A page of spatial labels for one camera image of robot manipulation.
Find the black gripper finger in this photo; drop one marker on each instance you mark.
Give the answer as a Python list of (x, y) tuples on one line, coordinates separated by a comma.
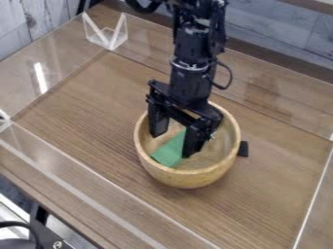
[(198, 133), (158, 120)]

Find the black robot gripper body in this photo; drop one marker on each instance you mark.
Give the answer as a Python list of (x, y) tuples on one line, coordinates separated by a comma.
[(184, 95)]

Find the green rectangular stick block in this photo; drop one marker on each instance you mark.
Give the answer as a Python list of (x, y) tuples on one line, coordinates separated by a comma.
[(167, 155)]

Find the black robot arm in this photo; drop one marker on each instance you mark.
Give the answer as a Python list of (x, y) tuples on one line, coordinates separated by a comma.
[(198, 29)]

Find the round wooden bowl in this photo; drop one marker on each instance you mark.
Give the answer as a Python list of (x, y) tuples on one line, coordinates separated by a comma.
[(206, 166)]

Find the black patch on table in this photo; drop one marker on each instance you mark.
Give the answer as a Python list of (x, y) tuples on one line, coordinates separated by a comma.
[(243, 149)]

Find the clear acrylic corner bracket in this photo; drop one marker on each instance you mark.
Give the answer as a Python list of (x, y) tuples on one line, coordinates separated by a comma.
[(104, 37)]

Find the clear acrylic enclosure wall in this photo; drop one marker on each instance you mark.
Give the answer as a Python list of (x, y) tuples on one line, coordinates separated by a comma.
[(99, 209)]

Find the black metal table frame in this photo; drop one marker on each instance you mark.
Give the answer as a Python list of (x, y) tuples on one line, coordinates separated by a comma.
[(55, 234)]

